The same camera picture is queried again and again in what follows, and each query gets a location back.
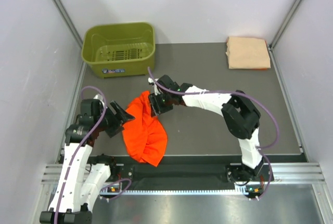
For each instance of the right aluminium corner post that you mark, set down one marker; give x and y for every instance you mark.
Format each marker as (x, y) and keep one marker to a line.
(285, 23)

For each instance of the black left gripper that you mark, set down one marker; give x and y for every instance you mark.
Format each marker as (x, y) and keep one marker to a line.
(118, 121)

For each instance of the green plastic basket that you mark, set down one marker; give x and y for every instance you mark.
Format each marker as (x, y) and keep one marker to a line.
(122, 49)

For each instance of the folded beige t shirt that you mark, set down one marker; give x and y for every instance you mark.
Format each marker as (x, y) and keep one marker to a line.
(247, 53)

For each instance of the folded orange t shirt underneath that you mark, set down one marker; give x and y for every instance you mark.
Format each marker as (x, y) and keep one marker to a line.
(261, 69)

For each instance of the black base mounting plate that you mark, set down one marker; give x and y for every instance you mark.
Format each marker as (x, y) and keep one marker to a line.
(221, 172)

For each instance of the orange t shirt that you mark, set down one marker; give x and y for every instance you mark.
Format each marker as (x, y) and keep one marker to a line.
(144, 137)

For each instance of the aluminium corner post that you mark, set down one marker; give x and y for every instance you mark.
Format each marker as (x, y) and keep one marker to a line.
(285, 23)
(65, 16)

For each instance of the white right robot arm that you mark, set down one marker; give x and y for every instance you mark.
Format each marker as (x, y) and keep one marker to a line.
(242, 118)

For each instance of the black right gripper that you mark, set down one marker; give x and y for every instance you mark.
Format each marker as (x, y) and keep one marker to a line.
(154, 103)

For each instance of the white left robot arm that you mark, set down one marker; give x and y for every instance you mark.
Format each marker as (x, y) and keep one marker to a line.
(76, 193)

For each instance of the left aluminium corner post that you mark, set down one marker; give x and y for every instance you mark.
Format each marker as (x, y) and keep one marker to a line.
(65, 16)

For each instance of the white slotted cable duct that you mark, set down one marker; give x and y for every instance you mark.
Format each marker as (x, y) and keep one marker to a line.
(234, 190)

